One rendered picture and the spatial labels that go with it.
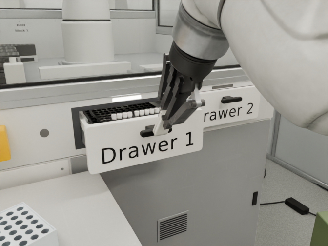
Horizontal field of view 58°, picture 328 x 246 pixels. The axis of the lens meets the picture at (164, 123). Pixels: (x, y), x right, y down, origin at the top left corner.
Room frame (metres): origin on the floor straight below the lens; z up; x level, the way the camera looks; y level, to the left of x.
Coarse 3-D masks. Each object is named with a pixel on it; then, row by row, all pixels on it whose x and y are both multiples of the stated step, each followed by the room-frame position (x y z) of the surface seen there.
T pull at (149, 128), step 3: (147, 126) 0.62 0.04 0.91; (150, 126) 0.62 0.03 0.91; (153, 126) 0.62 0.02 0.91; (147, 129) 0.60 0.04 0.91; (150, 129) 0.60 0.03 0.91; (171, 129) 0.61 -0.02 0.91; (141, 132) 0.58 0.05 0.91; (144, 132) 0.58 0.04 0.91; (147, 132) 0.59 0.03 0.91; (150, 132) 0.59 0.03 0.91; (168, 132) 0.61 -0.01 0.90; (141, 135) 0.58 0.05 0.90; (144, 135) 0.58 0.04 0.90; (147, 135) 0.59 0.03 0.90; (150, 135) 0.59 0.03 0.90; (153, 135) 0.59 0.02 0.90
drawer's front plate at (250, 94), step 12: (204, 96) 0.85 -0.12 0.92; (216, 96) 0.87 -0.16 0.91; (240, 96) 0.92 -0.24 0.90; (252, 96) 0.94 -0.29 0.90; (204, 108) 0.85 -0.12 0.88; (216, 108) 0.87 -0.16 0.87; (228, 108) 0.90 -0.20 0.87; (240, 108) 0.92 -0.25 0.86; (252, 108) 0.94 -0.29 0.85; (216, 120) 0.88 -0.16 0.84; (228, 120) 0.90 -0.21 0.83; (240, 120) 0.92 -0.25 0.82
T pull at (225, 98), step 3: (225, 96) 0.88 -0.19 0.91; (228, 96) 0.88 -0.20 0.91; (222, 99) 0.85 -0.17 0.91; (225, 99) 0.85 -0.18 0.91; (228, 99) 0.85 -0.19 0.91; (231, 99) 0.85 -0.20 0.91; (234, 99) 0.86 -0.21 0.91; (237, 99) 0.86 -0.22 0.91; (240, 99) 0.87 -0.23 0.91; (222, 102) 0.84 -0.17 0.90; (225, 102) 0.84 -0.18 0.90; (228, 102) 0.85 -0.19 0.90
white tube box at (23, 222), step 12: (24, 204) 0.49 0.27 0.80; (0, 216) 0.45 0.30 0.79; (12, 216) 0.45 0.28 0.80; (24, 216) 0.45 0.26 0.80; (36, 216) 0.45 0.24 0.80; (0, 228) 0.42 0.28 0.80; (12, 228) 0.42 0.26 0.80; (24, 228) 0.43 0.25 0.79; (36, 228) 0.42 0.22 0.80; (48, 228) 0.42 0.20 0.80; (0, 240) 0.40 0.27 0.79; (12, 240) 0.39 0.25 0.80; (24, 240) 0.39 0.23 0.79; (36, 240) 0.39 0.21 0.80; (48, 240) 0.40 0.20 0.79
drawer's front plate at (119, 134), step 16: (96, 128) 0.57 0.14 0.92; (112, 128) 0.59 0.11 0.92; (128, 128) 0.60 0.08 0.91; (144, 128) 0.62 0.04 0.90; (176, 128) 0.66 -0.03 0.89; (192, 128) 0.68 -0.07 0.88; (96, 144) 0.57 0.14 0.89; (112, 144) 0.59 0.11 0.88; (128, 144) 0.60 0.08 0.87; (144, 144) 0.62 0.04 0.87; (176, 144) 0.66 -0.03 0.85; (96, 160) 0.57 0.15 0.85; (128, 160) 0.60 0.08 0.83; (144, 160) 0.62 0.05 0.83
